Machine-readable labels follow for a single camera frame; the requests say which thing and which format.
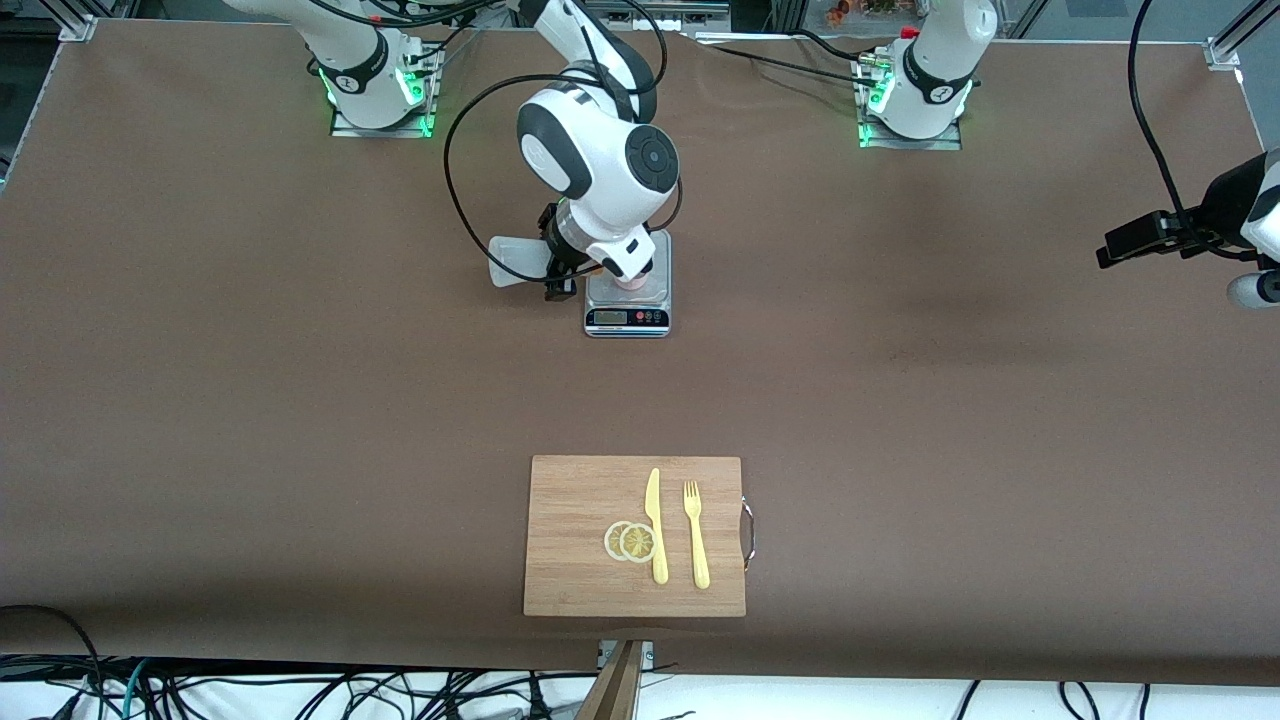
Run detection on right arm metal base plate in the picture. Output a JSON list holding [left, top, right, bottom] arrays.
[[330, 40, 441, 139]]

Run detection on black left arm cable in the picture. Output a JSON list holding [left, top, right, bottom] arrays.
[[1127, 0, 1266, 263]]

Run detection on wooden cutting board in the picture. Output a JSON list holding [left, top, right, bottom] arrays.
[[523, 455, 748, 618]]

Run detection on yellow plastic fork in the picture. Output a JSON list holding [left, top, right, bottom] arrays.
[[683, 480, 711, 590]]

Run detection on aluminium frame profile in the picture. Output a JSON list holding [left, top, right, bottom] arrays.
[[58, 0, 101, 43], [1205, 0, 1280, 69]]

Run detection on silver digital kitchen scale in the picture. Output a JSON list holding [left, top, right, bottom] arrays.
[[584, 227, 672, 339]]

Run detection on grey metal rack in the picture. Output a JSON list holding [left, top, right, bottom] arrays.
[[640, 0, 733, 33]]

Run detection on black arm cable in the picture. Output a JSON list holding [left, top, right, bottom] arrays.
[[1127, 0, 1266, 263], [443, 0, 686, 286]]

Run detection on wooden post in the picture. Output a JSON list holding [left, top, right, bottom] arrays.
[[575, 640, 644, 720]]

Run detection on black base cable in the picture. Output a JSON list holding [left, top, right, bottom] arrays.
[[790, 28, 886, 63], [688, 36, 881, 91]]

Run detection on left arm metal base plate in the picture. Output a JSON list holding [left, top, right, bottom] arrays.
[[857, 55, 963, 151]]

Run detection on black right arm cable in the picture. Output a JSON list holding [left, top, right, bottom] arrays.
[[443, 0, 686, 286]]

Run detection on brown table cover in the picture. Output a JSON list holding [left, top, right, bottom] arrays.
[[0, 18, 1280, 686]]

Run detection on teal floor cable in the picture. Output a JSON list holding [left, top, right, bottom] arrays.
[[120, 658, 151, 720]]

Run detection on yellow plastic knife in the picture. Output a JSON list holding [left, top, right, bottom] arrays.
[[644, 467, 670, 586]]

